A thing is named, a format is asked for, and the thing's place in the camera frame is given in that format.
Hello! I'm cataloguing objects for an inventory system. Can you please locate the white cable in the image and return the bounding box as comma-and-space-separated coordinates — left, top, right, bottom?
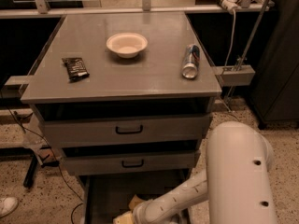
208, 7, 243, 123

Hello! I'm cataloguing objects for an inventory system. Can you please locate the white paper bowl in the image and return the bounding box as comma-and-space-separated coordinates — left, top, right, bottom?
107, 33, 148, 59

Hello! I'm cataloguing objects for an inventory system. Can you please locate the black drawer handle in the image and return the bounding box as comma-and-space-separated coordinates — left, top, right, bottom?
115, 125, 143, 135
121, 160, 144, 169

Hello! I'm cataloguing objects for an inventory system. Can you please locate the white shoe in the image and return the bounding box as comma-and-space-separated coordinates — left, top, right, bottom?
0, 197, 19, 218

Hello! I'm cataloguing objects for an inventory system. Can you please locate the grey middle drawer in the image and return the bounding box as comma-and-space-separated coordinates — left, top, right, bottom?
63, 150, 200, 175

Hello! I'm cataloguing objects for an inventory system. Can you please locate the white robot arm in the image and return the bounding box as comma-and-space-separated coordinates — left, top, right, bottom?
113, 121, 278, 224

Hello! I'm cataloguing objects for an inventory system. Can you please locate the black floor cable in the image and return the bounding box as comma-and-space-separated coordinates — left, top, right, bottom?
0, 91, 85, 224

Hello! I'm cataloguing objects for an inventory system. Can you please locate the yellow sponge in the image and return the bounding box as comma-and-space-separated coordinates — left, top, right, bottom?
129, 195, 144, 211

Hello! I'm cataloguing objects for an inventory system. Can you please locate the black clamp tool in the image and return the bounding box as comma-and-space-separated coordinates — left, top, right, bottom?
23, 147, 60, 189

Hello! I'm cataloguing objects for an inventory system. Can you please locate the grey back rail shelf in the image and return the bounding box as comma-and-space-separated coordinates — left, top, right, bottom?
0, 2, 277, 20

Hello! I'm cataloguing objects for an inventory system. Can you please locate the dark cabinet at right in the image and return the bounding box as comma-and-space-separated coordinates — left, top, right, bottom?
249, 0, 299, 130

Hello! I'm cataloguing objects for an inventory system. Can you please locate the grey bottom drawer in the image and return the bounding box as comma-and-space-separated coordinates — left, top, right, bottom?
84, 170, 187, 224

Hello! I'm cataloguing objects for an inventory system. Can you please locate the grey drawer cabinet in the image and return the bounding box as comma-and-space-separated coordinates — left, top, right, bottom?
20, 11, 222, 224

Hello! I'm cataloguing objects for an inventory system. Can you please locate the black top drawer handle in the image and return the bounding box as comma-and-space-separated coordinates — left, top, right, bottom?
115, 125, 143, 135

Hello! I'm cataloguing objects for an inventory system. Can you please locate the black middle drawer handle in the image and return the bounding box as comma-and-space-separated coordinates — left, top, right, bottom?
121, 160, 144, 169

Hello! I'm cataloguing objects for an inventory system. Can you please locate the metal rod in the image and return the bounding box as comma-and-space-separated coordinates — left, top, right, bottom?
223, 0, 278, 101

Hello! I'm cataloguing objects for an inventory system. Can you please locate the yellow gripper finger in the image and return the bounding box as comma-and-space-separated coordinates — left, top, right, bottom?
113, 211, 135, 224

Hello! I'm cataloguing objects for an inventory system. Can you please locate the silver blue drink can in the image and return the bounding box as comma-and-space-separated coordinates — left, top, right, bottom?
181, 44, 200, 79

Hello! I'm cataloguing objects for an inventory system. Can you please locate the grey metal bracket block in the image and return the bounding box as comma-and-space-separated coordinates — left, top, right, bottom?
212, 65, 255, 87

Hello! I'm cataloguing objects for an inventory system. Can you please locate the grey top drawer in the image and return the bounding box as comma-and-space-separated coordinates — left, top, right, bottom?
43, 114, 211, 147

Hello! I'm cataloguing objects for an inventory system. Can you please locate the grey drawer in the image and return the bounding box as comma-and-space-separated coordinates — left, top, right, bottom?
84, 170, 187, 224
63, 150, 200, 175
43, 114, 211, 147

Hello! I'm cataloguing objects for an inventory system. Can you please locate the black snack packet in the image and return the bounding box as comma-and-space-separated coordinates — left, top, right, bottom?
62, 58, 90, 82

